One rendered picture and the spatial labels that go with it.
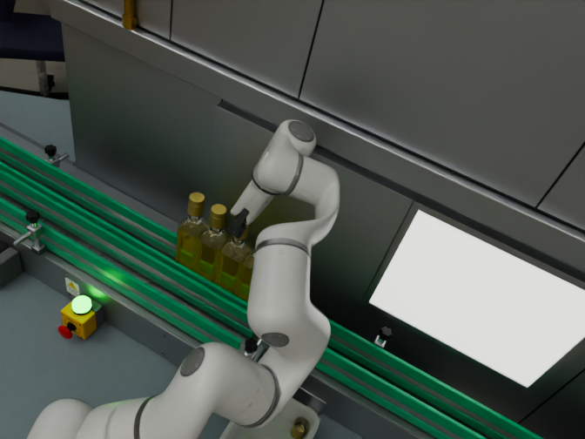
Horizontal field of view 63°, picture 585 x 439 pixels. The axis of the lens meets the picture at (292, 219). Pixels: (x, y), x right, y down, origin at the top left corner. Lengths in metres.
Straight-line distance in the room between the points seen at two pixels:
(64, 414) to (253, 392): 0.31
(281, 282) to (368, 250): 0.47
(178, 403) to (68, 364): 0.71
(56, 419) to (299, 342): 0.38
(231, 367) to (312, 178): 0.33
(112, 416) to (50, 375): 0.58
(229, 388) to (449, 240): 0.57
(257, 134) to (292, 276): 0.48
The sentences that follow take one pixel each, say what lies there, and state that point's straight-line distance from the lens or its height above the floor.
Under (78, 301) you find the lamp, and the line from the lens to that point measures 1.28.
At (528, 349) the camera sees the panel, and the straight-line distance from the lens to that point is 1.18.
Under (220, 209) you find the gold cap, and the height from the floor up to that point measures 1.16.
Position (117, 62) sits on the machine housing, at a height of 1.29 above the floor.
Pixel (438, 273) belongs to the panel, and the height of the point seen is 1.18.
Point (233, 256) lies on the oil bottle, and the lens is 1.08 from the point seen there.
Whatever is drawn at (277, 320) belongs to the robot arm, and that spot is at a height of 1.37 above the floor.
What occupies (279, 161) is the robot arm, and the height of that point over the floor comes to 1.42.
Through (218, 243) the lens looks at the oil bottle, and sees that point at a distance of 1.09.
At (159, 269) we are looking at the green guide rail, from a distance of 1.21.
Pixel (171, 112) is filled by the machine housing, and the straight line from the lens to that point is 1.22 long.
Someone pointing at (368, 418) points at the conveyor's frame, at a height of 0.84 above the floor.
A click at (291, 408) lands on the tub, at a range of 1.20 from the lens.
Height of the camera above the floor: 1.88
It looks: 42 degrees down
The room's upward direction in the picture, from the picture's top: 17 degrees clockwise
